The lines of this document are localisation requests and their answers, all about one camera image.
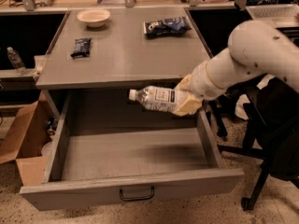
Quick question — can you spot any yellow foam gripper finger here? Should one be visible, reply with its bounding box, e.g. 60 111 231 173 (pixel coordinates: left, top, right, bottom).
175 74 191 91
172 91 203 117

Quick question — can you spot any blue label plastic bottle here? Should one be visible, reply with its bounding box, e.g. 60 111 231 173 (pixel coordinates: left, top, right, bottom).
129 86 188 113

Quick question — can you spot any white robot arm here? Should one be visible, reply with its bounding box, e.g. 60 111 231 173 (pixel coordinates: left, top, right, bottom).
173 21 299 116

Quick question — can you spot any grey cabinet counter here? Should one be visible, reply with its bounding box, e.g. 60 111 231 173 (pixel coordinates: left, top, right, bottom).
36 7 209 90

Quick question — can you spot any grey open top drawer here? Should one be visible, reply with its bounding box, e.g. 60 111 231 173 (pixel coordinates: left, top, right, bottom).
20 89 244 211

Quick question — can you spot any clear water bottle on shelf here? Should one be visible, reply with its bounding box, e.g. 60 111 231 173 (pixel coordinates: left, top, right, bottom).
7 47 27 76

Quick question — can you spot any blue chip bag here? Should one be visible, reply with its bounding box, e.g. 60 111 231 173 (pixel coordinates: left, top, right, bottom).
143 17 192 38

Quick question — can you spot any black office chair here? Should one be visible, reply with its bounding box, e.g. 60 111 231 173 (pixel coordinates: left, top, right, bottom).
218 77 299 210

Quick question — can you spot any small dark blue snack packet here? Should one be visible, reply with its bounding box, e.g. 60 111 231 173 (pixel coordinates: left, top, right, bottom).
71 37 92 59

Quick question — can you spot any white ceramic bowl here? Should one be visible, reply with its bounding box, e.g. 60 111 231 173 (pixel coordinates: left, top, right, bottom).
77 8 110 28

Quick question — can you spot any silver laptop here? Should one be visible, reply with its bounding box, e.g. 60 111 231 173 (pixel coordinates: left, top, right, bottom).
246 4 299 27

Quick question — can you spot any brown cardboard box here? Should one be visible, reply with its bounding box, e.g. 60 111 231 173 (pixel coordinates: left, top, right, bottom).
0 94 54 186

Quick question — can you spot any black drawer handle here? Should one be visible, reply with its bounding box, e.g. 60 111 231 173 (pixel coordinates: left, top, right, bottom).
119 187 155 202

